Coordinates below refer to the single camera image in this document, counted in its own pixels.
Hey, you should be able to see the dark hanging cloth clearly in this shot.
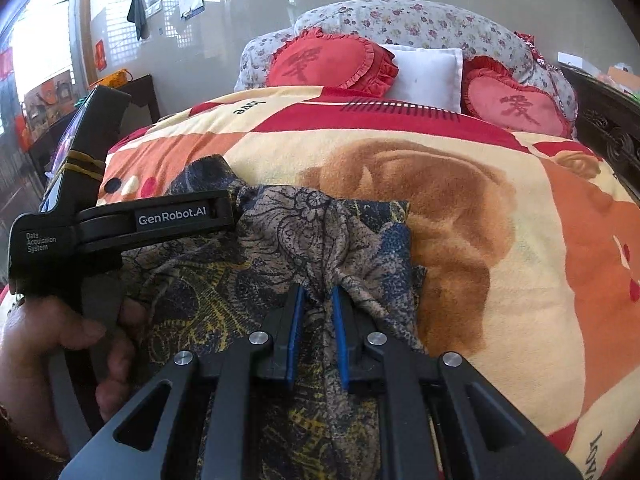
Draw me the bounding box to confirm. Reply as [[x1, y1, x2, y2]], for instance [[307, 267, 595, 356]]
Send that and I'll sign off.
[[126, 0, 151, 42]]

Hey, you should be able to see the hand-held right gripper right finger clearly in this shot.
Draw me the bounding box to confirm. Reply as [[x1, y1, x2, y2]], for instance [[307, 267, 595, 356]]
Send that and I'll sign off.
[[331, 284, 585, 480]]

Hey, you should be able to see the floral rolled quilt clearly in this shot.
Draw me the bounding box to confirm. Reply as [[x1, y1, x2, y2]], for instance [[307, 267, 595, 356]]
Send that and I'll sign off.
[[235, 0, 581, 136]]

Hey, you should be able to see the window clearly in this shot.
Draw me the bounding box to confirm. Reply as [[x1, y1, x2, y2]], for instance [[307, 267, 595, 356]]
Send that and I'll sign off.
[[0, 10, 81, 131]]

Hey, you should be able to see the white square pillow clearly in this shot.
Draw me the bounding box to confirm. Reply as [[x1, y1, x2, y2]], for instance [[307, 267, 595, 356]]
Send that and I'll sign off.
[[382, 44, 464, 114]]

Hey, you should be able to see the gold bracelet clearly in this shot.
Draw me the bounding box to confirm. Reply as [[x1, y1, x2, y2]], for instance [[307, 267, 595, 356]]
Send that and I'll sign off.
[[0, 402, 69, 464]]

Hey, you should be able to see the orange printed box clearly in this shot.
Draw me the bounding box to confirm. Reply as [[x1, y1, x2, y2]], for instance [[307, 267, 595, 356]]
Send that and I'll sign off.
[[22, 70, 77, 142]]

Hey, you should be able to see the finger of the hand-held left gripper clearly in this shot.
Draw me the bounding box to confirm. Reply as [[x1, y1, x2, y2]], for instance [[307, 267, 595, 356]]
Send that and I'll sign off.
[[75, 188, 243, 227], [80, 204, 238, 257]]

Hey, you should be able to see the yellow box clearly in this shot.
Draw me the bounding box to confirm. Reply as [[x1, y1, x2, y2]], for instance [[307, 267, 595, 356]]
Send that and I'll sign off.
[[97, 71, 132, 89]]

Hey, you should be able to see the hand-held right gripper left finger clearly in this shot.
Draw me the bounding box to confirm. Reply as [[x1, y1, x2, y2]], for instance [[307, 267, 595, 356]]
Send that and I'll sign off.
[[59, 283, 307, 480]]

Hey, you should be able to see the person's left forearm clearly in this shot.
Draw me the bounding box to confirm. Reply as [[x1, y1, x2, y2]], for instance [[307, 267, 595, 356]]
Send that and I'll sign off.
[[0, 402, 71, 480]]

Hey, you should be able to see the red orange cream printed blanket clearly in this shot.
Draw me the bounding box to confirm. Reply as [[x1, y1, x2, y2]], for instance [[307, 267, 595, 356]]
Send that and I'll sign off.
[[0, 85, 640, 480]]

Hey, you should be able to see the patterned blue yellow brown garment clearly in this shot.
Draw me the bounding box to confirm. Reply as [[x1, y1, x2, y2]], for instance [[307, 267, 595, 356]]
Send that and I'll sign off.
[[120, 154, 429, 480]]

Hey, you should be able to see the dark wooden table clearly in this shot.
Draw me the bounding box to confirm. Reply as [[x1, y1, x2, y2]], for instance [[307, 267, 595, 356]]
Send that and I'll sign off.
[[27, 74, 161, 188]]

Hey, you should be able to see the red ruffled cushion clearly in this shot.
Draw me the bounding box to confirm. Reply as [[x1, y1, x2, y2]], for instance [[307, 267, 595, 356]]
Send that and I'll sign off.
[[514, 31, 541, 60]]

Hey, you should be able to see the dark carved wooden bed frame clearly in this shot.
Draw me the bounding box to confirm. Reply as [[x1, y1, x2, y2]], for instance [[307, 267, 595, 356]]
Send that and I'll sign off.
[[556, 62, 640, 173]]

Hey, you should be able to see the red heart-shaped ruffled pillow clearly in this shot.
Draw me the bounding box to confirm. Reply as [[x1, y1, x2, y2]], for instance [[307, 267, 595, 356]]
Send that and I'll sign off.
[[460, 55, 576, 139], [265, 27, 401, 99]]

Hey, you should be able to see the person's left hand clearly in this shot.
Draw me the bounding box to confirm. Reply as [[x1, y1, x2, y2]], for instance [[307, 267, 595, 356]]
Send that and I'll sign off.
[[0, 294, 149, 427]]

